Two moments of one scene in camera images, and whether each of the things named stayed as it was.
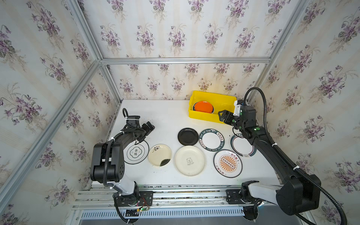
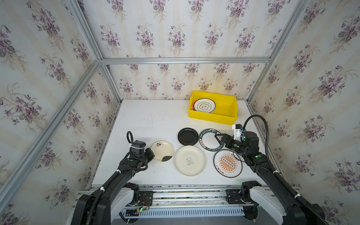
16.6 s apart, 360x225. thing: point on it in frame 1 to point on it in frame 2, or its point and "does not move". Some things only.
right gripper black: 229,118 to 228,141
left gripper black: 146,128 to 149,154
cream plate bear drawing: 189,160 does not move
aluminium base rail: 98,206 does not move
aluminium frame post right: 298,10 does not move
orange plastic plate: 204,106 to 193,105
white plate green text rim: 211,140 does not move
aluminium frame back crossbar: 181,60 does not move
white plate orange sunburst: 228,163 does not move
